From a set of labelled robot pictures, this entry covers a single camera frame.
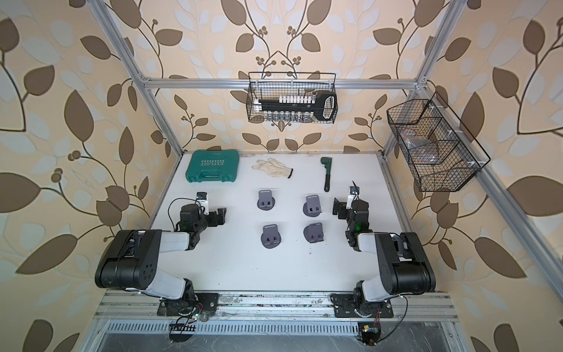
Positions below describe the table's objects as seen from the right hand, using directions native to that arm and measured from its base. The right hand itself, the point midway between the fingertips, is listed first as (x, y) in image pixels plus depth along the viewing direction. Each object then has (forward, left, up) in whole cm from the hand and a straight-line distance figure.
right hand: (348, 199), depth 94 cm
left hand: (0, +60, -1) cm, 60 cm away
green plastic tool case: (+24, +64, -1) cm, 68 cm away
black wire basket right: (-1, -27, +26) cm, 37 cm away
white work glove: (+24, +33, -5) cm, 42 cm away
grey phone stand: (-16, +34, -1) cm, 37 cm away
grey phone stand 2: (-13, +17, -3) cm, 21 cm away
